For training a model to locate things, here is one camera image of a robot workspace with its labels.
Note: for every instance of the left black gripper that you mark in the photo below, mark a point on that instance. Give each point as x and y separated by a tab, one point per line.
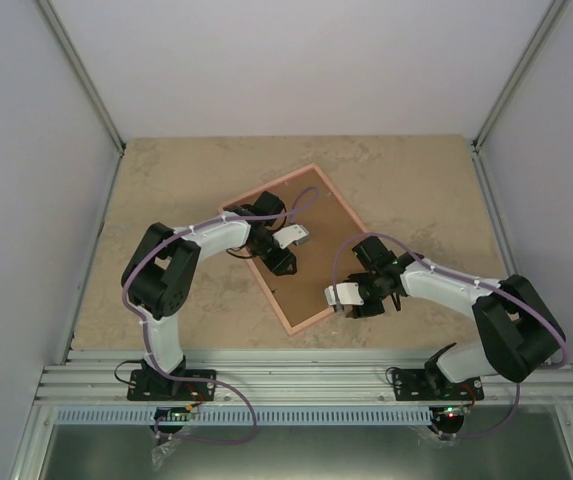
278	264

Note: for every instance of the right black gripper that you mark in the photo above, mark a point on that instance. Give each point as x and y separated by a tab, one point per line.
368	311

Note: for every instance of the pink picture frame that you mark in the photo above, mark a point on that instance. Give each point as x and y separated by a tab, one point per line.
306	320

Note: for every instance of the brown cardboard backing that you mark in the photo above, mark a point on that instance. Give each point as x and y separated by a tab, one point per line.
316	240

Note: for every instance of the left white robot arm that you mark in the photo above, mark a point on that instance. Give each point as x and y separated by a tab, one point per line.
158	278

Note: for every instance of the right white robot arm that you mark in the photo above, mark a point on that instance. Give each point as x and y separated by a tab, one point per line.
517	333

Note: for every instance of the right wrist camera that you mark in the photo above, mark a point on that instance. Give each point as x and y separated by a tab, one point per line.
343	294

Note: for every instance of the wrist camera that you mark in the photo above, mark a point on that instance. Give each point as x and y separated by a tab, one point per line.
294	234
343	294

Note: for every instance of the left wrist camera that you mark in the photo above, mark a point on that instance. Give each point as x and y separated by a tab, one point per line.
294	234

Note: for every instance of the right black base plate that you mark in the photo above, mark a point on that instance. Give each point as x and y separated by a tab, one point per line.
425	385

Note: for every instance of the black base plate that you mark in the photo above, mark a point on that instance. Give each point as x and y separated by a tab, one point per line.
425	385
148	385

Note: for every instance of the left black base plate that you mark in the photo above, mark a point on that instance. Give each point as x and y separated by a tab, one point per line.
148	385

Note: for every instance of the aluminium rail base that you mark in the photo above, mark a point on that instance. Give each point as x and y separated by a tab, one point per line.
266	377

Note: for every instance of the left corner aluminium post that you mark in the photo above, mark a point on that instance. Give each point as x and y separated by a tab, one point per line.
67	47

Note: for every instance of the corner aluminium post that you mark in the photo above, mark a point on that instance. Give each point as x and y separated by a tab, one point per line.
552	15
67	47

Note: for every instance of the right corner aluminium post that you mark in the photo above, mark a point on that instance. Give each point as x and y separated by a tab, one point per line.
552	15

